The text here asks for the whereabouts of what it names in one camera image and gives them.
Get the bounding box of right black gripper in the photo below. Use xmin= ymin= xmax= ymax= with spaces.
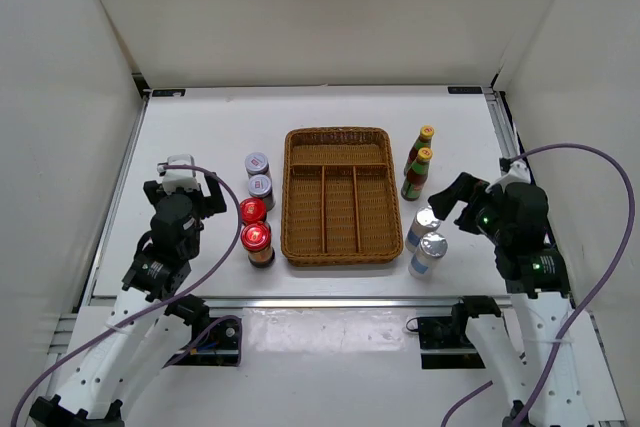
xmin=427 ymin=172 xmax=511 ymax=245

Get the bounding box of silver-cap white bottle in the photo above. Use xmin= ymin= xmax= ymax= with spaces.
xmin=408 ymin=232 xmax=448 ymax=278
xmin=405 ymin=206 xmax=441 ymax=252

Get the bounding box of yellow-cap sauce bottle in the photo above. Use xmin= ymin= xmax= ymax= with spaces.
xmin=401 ymin=147 xmax=433 ymax=201
xmin=404 ymin=125 xmax=435 ymax=174

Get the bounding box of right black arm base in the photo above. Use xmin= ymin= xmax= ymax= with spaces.
xmin=404 ymin=316 xmax=485 ymax=370

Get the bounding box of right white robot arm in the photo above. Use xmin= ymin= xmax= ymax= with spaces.
xmin=428 ymin=173 xmax=595 ymax=426

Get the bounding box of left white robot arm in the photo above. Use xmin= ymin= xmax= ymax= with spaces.
xmin=29 ymin=163 xmax=231 ymax=426

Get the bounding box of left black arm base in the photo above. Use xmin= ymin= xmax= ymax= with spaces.
xmin=165 ymin=315 xmax=243 ymax=367

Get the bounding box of far red-lid sauce jar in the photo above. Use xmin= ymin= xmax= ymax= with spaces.
xmin=240 ymin=197 xmax=270 ymax=228

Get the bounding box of red-lid sauce jar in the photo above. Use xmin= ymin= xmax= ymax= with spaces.
xmin=240 ymin=197 xmax=270 ymax=228
xmin=240 ymin=222 xmax=275 ymax=268

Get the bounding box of near grey-lid spice jar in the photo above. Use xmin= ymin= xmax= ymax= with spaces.
xmin=248 ymin=174 xmax=275 ymax=211

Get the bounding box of grey-lid spice jar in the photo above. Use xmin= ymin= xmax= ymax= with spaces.
xmin=248 ymin=174 xmax=275 ymax=211
xmin=244 ymin=152 xmax=270 ymax=178

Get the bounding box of far grey-lid spice jar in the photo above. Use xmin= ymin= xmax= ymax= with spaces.
xmin=244 ymin=152 xmax=270 ymax=178

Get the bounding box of near red-lid sauce jar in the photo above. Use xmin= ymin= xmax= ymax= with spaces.
xmin=240 ymin=222 xmax=275 ymax=268

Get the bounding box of left black corner label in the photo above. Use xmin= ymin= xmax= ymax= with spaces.
xmin=151 ymin=89 xmax=186 ymax=98

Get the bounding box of black corner label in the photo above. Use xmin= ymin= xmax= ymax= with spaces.
xmin=447 ymin=86 xmax=483 ymax=95
xmin=151 ymin=89 xmax=186 ymax=98

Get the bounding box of right black corner label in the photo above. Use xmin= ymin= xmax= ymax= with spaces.
xmin=447 ymin=86 xmax=483 ymax=95

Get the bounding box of brown wicker divided basket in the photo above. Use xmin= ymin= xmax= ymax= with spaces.
xmin=280 ymin=127 xmax=404 ymax=267

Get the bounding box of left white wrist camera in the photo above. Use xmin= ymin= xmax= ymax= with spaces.
xmin=157 ymin=154 xmax=200 ymax=195

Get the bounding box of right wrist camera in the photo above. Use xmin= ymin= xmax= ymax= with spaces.
xmin=485 ymin=158 xmax=531 ymax=194

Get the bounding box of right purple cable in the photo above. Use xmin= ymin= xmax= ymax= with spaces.
xmin=439 ymin=142 xmax=632 ymax=427

